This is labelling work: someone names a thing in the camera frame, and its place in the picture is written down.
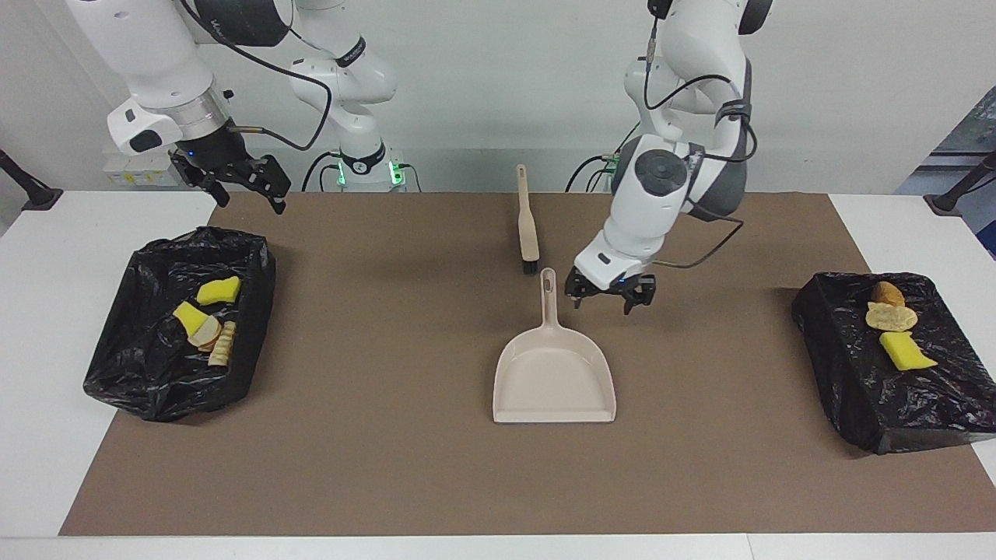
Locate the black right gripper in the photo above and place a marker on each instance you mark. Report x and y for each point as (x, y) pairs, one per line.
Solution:
(214, 148)

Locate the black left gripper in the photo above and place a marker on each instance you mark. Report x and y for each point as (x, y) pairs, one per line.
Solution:
(611, 281)

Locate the beige plastic dustpan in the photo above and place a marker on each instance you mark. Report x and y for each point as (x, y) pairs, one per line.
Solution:
(554, 381)

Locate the beige hand brush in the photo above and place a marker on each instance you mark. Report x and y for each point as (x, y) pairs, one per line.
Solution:
(527, 225)

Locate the yellow curved sponge piece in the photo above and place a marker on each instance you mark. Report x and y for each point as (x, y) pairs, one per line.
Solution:
(218, 291)

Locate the yellow wedge sponge piece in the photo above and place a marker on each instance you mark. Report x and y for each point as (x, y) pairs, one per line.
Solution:
(188, 317)

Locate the pale crusty bread chunk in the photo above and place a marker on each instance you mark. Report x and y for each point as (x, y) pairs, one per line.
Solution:
(206, 333)

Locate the striped croissant piece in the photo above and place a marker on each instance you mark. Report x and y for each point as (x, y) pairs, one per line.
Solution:
(223, 346)

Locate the brown oval bun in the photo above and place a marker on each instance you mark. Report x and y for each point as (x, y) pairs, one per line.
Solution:
(887, 293)

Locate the pale bread piece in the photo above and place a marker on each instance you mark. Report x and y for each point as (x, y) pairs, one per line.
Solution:
(891, 317)

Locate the yellow notched sponge piece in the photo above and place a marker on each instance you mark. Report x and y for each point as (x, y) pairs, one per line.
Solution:
(904, 351)

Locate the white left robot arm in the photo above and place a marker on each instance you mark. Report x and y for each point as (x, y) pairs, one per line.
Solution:
(661, 187)

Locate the open bin with crumpled black bag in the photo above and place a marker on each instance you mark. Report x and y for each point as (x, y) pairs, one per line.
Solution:
(148, 358)

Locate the boxy bin with black bag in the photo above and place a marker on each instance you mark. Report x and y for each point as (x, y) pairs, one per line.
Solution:
(895, 404)

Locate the black stand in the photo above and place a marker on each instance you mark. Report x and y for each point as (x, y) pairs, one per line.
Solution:
(961, 190)
(27, 190)

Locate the brown table mat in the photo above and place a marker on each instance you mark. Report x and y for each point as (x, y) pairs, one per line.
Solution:
(389, 467)

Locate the white wall box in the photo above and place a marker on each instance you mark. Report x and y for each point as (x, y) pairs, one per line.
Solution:
(124, 173)

